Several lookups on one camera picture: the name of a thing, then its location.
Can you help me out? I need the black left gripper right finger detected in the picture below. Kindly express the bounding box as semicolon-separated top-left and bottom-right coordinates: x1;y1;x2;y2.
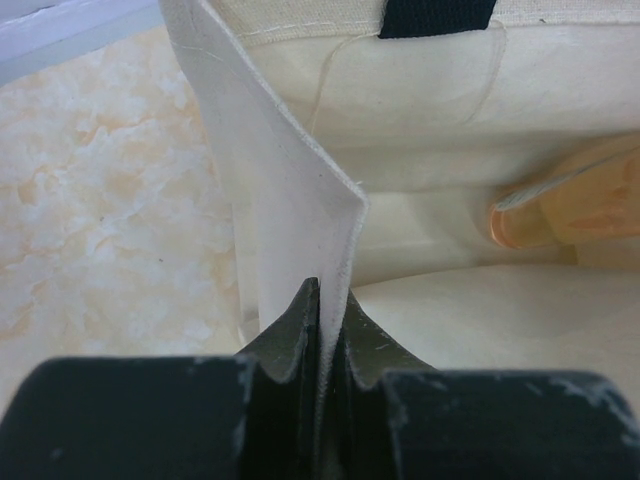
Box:
334;298;639;479

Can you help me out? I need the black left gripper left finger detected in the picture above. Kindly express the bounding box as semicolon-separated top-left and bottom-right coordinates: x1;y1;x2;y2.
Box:
1;278;320;479

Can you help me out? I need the beige canvas tote bag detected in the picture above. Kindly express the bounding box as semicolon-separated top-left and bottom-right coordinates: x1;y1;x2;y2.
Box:
157;0;640;401

